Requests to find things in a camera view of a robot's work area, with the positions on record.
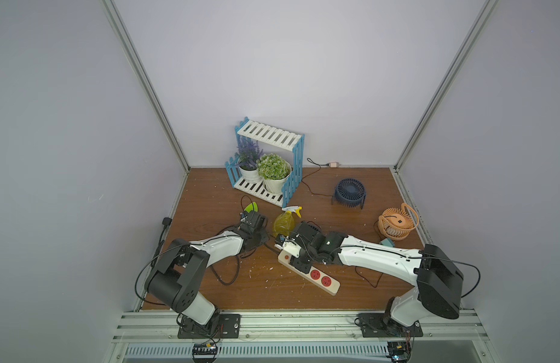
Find beige power strip red sockets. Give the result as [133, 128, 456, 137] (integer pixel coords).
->
[278, 251, 340, 296]

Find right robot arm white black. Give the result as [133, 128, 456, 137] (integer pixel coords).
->
[275, 222, 464, 327]

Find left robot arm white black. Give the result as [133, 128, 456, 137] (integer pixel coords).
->
[144, 211, 269, 331]

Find far dark blue desk fan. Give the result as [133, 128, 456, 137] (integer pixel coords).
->
[331, 178, 366, 209]

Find orange desk fan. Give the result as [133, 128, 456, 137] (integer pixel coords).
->
[377, 203, 420, 241]

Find green yellow garden trowel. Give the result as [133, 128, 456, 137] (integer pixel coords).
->
[244, 202, 259, 213]

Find yellow spray bottle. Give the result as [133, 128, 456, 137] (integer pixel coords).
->
[272, 206, 302, 237]

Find green potted plant white pot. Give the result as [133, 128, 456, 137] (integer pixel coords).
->
[258, 154, 291, 195]

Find purple lavender potted plant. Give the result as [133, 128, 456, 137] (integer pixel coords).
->
[237, 137, 263, 183]

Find blue white plant shelf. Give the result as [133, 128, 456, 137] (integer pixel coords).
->
[225, 117, 305, 207]

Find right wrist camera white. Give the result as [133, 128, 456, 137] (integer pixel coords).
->
[275, 240, 303, 258]

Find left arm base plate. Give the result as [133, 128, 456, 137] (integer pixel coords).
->
[177, 312, 242, 339]

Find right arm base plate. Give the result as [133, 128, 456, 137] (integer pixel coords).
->
[354, 313, 424, 338]

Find aluminium front rail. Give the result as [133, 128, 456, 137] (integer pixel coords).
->
[112, 309, 489, 343]

